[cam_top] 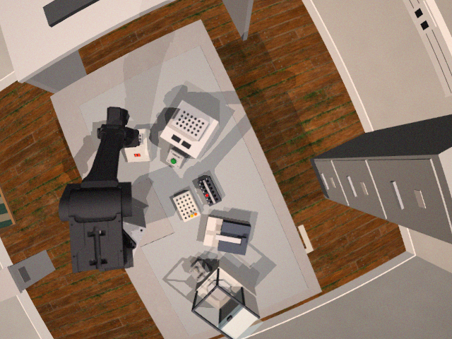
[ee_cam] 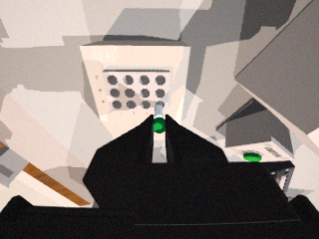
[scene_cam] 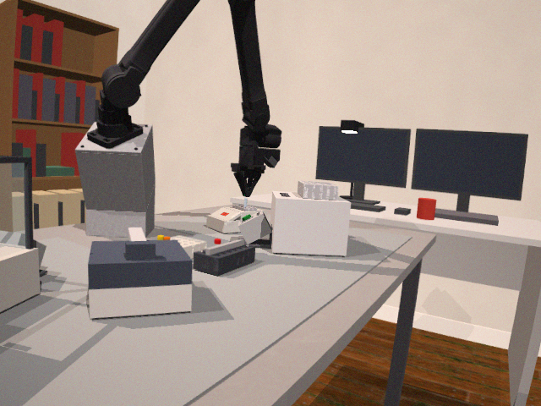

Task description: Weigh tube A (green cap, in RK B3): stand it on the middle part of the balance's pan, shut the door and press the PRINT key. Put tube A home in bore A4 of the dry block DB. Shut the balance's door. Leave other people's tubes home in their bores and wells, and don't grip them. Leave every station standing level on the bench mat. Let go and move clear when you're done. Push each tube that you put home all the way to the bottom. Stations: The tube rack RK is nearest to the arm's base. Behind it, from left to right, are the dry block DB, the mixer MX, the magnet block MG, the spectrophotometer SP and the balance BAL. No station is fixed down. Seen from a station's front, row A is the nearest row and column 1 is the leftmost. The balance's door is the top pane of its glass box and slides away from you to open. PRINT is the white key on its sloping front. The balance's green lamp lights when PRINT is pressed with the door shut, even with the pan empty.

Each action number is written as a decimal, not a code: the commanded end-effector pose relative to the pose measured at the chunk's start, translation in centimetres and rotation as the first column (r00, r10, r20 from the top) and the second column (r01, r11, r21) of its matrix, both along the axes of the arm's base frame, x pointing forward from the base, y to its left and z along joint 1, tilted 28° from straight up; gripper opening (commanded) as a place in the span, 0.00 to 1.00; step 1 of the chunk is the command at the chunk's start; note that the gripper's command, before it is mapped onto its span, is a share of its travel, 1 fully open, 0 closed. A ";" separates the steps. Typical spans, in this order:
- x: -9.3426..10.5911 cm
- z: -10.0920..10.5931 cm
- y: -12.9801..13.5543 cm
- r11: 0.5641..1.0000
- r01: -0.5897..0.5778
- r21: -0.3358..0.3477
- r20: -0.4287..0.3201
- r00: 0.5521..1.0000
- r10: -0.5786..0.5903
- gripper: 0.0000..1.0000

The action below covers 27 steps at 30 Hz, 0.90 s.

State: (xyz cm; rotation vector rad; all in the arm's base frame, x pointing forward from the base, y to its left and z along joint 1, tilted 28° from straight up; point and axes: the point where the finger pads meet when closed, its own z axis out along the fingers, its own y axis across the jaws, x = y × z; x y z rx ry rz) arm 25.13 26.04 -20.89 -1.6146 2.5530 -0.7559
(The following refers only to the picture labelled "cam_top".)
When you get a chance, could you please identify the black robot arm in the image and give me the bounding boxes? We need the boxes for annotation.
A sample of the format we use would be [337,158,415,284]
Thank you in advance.
[59,107,136,273]

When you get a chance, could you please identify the cream block with round holes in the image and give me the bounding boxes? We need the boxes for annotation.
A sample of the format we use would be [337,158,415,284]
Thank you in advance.
[125,129,153,162]

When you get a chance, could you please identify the grey flat mat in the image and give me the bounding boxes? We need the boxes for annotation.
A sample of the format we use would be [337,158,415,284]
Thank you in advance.
[79,46,308,337]

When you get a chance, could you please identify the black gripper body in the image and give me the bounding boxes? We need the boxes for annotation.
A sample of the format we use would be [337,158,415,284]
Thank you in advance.
[123,129,140,148]

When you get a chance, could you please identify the white tube rack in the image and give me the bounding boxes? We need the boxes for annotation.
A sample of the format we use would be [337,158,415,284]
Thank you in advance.
[173,190,201,222]

